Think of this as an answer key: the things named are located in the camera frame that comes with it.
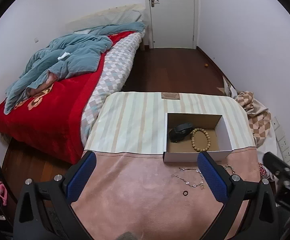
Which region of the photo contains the white power strip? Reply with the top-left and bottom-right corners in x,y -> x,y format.
271,116 -> 290,166

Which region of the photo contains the white plastic bag red print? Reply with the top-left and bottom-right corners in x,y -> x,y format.
259,163 -> 275,181

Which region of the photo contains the brown checkered cloth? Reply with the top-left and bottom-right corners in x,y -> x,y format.
235,91 -> 271,147

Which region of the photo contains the white cardboard box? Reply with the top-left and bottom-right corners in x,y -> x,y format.
163,113 -> 234,163

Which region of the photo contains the pink and striped table mat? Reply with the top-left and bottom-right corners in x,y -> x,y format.
72,92 -> 260,239

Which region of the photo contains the red floral blanket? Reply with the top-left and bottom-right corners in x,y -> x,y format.
0,31 -> 135,164

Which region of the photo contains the pink object on floor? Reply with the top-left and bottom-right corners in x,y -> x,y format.
0,181 -> 8,206

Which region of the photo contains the crumpled cardboard paper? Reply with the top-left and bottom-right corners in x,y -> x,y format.
217,76 -> 238,99

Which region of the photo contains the brown leather label patch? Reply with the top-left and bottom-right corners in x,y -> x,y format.
161,92 -> 180,100

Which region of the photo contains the white tissue on quilt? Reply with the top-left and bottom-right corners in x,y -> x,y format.
57,51 -> 70,61

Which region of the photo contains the teal blue quilt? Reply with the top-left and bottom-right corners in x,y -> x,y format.
4,21 -> 146,115

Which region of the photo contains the checkered bed sheet mattress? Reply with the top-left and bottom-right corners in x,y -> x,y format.
80,31 -> 146,145

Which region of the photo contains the striped pillow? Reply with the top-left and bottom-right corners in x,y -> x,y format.
65,4 -> 146,32

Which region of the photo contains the white door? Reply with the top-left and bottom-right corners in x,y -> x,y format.
146,0 -> 199,49

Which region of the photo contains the silver crystal charm bracelet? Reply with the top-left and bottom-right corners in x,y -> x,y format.
170,167 -> 206,190

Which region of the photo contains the wooden bead bracelet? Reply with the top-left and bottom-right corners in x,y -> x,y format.
190,127 -> 211,153

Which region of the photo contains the metal door handle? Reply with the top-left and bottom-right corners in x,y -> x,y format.
150,0 -> 160,8

